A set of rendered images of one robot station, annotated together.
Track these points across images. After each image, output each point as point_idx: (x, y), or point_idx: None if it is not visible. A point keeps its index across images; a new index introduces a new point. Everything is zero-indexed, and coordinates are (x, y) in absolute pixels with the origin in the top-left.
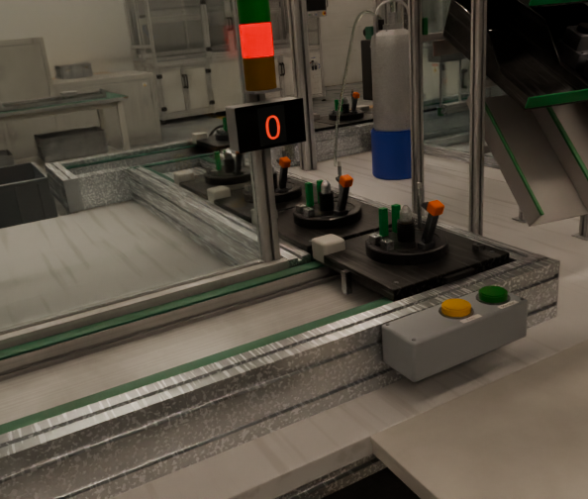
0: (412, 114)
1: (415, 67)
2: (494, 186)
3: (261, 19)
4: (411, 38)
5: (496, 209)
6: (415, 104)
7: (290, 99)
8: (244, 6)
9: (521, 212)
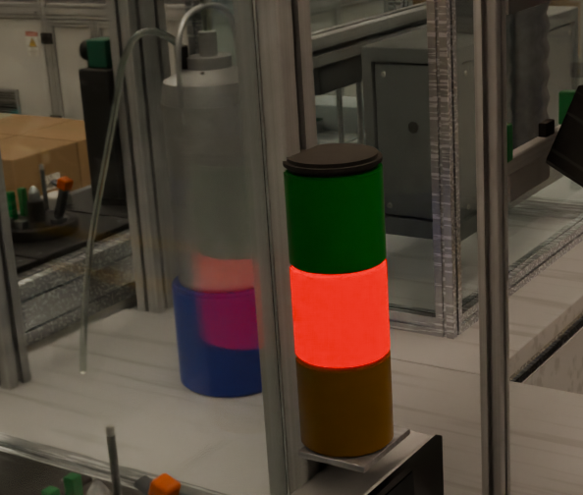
0: (487, 343)
1: (498, 241)
2: (470, 391)
3: (379, 256)
4: (484, 173)
5: (536, 464)
6: (498, 322)
7: (415, 447)
8: (334, 227)
9: None
